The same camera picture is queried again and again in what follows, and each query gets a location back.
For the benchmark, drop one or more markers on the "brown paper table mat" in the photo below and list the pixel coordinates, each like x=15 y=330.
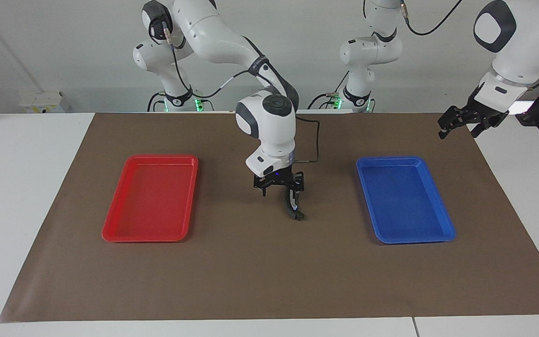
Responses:
x=274 y=271

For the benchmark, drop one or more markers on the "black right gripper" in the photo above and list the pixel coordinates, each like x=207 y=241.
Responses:
x=281 y=178

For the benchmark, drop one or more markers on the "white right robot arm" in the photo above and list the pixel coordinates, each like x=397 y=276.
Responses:
x=269 y=121

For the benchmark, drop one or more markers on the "blue plastic tray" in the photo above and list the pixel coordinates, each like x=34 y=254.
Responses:
x=405 y=201

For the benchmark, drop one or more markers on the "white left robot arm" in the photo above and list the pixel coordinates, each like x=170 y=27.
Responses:
x=517 y=47

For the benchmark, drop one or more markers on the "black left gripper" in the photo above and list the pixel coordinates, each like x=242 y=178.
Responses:
x=473 y=114

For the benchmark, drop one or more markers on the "red plastic tray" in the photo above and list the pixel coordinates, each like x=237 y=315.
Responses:
x=150 y=201

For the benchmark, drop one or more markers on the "white wall socket box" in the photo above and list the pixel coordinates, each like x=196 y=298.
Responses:
x=42 y=102

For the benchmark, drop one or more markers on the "long curved brake pad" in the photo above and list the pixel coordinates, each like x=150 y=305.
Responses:
x=288 y=208

